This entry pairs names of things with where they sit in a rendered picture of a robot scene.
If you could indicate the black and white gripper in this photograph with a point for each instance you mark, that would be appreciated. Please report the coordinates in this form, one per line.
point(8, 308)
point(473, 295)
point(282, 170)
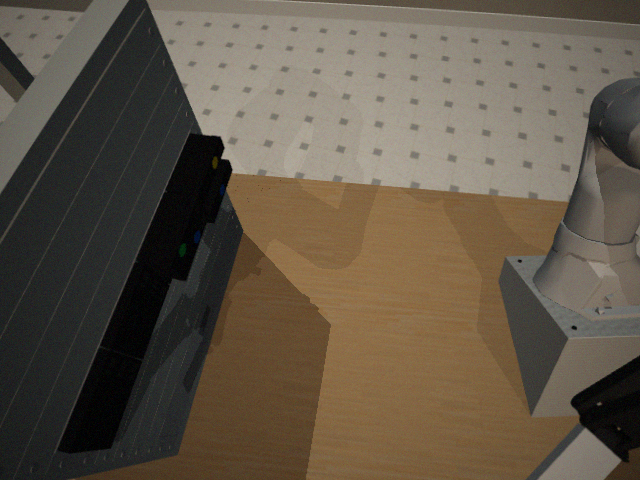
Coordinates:
point(592, 449)

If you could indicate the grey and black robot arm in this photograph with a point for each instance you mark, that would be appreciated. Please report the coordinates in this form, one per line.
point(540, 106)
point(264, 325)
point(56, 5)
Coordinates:
point(592, 266)

